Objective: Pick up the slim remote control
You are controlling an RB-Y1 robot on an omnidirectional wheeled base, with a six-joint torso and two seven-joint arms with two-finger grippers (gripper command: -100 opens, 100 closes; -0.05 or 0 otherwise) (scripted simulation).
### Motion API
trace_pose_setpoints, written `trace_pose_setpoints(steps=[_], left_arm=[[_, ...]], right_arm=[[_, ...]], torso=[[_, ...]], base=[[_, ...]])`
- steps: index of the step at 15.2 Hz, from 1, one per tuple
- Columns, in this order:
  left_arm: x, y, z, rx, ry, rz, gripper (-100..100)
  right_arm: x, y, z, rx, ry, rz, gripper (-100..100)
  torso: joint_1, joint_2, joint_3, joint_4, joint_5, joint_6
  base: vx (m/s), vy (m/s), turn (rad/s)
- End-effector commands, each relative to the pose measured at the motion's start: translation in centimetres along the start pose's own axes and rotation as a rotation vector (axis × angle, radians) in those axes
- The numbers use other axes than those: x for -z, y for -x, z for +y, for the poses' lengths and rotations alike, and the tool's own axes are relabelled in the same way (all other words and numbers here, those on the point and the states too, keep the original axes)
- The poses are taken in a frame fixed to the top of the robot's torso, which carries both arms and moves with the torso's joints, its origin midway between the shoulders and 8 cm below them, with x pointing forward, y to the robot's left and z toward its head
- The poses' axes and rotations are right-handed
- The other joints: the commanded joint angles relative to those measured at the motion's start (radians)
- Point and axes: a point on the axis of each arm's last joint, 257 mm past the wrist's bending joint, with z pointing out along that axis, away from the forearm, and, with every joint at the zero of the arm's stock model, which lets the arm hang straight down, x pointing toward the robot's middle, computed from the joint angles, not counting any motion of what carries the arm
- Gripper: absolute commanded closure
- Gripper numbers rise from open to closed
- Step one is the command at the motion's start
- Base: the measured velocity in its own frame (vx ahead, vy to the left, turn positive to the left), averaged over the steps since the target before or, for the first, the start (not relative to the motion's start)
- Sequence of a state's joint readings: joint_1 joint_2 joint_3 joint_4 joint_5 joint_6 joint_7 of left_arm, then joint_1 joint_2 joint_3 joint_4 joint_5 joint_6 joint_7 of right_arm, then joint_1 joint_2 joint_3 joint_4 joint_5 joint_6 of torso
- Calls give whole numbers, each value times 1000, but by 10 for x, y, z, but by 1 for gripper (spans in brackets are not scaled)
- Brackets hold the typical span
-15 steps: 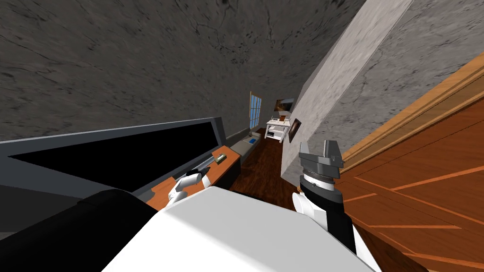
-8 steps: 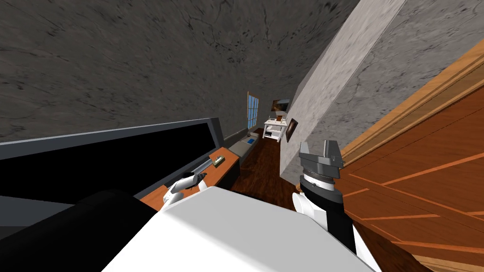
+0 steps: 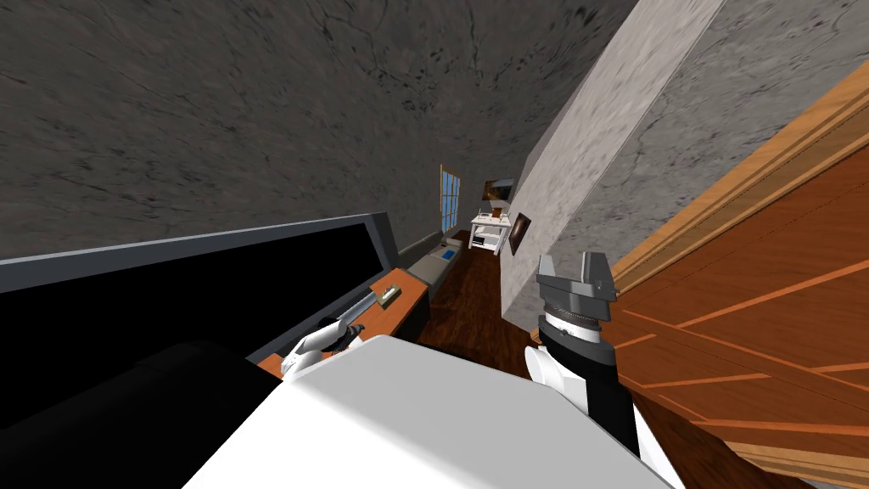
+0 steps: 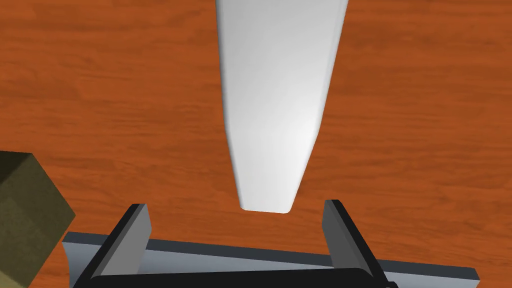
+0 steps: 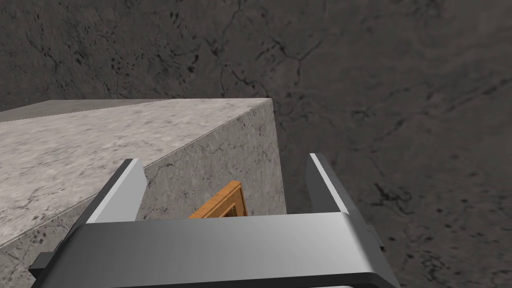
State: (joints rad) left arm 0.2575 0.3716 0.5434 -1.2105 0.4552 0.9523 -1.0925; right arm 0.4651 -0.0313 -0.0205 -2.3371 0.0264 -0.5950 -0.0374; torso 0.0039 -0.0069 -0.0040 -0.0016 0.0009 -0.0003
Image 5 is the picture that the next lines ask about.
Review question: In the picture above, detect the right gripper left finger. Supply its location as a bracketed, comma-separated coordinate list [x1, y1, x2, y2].
[71, 158, 148, 238]

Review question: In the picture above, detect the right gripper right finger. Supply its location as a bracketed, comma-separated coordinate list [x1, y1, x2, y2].
[305, 153, 365, 228]

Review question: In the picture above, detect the orange wooden cupboard door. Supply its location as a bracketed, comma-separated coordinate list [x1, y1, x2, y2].
[188, 180, 249, 219]

